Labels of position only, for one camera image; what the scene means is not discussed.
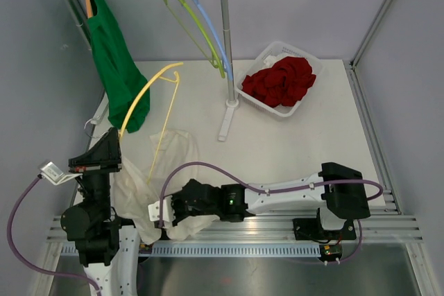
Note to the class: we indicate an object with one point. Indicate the white printed t shirt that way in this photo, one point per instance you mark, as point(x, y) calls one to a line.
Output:
point(270, 60)

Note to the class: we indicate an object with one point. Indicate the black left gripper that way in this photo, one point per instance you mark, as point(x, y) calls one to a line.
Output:
point(103, 157)

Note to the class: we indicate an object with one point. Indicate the lime green hanger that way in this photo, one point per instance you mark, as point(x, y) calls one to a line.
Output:
point(177, 9)

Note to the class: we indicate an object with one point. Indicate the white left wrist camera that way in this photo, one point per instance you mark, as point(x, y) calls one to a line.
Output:
point(50, 172)

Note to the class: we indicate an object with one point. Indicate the orange hanger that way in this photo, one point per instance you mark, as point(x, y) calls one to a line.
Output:
point(89, 10)

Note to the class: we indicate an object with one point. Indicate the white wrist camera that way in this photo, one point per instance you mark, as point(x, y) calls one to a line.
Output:
point(50, 172)
point(159, 211)

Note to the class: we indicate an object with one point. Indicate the white slotted cable duct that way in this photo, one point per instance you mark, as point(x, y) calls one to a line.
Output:
point(230, 250)

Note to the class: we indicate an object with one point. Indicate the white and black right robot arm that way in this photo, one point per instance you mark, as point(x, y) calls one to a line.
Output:
point(336, 192)

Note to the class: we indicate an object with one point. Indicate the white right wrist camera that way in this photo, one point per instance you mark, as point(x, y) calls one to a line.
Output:
point(159, 211)

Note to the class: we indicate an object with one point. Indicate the aluminium corner post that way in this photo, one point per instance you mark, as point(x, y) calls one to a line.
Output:
point(368, 37)

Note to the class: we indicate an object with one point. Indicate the aluminium frame rail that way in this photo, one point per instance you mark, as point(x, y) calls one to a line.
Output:
point(278, 227)

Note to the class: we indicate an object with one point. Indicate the green t shirt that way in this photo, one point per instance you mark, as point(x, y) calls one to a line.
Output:
point(119, 74)

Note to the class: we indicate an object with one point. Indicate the red t shirt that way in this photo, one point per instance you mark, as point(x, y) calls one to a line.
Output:
point(285, 83)

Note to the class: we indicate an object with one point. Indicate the white plastic basket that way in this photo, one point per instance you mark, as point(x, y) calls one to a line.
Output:
point(275, 48)

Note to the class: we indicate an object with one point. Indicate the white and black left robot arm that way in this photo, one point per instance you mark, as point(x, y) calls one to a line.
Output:
point(107, 244)

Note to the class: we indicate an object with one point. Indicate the beige t shirt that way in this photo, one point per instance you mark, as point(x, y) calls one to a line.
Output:
point(134, 189)

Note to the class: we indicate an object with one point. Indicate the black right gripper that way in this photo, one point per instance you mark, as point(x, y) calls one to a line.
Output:
point(178, 216)

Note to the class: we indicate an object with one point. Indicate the light blue plastic hanger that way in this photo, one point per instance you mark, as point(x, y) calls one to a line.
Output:
point(218, 60)

